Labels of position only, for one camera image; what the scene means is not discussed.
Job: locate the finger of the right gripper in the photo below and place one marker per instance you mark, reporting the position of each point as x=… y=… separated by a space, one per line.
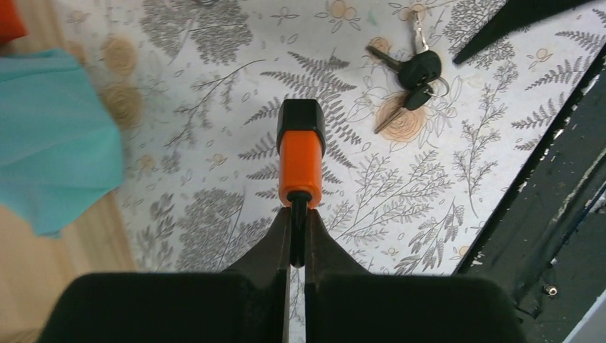
x=512 y=16

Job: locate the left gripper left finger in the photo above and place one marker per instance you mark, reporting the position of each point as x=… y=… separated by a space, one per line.
x=247 y=302

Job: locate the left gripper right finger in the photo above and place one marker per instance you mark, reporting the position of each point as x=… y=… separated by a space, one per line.
x=346 y=303

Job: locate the black key bunch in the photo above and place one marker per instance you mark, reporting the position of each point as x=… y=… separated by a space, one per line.
x=420 y=76

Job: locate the orange black padlock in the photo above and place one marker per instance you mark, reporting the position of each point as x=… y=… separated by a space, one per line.
x=301 y=146

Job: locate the floral patterned mat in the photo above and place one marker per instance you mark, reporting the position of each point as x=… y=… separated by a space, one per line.
x=196 y=87

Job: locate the teal shirt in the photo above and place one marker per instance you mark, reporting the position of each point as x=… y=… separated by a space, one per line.
x=60 y=149

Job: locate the orange shirt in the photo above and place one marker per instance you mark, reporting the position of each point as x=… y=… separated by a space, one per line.
x=12 y=27

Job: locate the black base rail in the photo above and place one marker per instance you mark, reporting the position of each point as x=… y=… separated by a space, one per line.
x=545 y=242

